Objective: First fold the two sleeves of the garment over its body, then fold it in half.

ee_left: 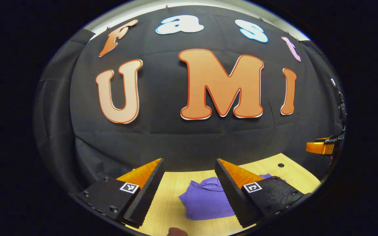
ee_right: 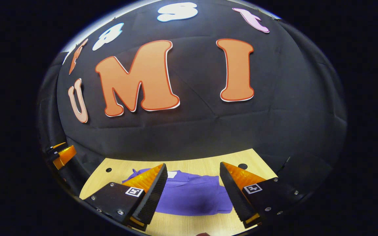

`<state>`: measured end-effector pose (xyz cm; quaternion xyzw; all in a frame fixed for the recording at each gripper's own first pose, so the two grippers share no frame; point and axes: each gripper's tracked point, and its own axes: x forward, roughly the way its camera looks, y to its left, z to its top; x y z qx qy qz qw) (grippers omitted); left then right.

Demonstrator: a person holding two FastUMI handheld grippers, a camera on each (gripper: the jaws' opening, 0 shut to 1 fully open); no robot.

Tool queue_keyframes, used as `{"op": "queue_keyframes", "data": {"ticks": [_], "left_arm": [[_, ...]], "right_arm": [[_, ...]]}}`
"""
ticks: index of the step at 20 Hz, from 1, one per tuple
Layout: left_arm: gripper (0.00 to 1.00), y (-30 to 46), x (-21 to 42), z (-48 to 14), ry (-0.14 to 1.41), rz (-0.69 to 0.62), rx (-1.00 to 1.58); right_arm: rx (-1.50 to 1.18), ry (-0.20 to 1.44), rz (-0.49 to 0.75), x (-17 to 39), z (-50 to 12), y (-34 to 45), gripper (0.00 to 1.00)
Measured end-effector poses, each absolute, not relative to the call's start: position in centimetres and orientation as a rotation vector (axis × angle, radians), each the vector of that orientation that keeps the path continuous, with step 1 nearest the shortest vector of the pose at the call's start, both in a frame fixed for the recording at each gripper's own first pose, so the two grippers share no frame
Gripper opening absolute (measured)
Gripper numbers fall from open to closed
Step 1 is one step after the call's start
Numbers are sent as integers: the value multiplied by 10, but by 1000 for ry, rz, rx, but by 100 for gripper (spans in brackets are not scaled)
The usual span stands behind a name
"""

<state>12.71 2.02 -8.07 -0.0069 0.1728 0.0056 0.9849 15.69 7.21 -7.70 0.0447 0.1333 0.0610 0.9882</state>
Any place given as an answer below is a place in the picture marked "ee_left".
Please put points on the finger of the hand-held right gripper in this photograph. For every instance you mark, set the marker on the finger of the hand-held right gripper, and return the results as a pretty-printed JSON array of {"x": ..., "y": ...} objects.
[
  {"x": 335, "y": 139},
  {"x": 318, "y": 148}
]

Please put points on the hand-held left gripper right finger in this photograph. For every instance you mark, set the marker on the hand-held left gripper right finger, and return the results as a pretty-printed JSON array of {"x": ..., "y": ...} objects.
[{"x": 231, "y": 196}]

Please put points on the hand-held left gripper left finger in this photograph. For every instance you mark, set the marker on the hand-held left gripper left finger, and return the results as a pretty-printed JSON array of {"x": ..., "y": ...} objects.
[{"x": 148, "y": 196}]

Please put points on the purple knitted cardigan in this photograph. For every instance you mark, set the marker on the purple knitted cardigan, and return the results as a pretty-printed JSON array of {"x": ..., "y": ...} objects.
[{"x": 205, "y": 203}]

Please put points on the black stand pole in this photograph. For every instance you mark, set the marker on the black stand pole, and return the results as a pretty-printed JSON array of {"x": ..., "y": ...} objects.
[{"x": 341, "y": 105}]

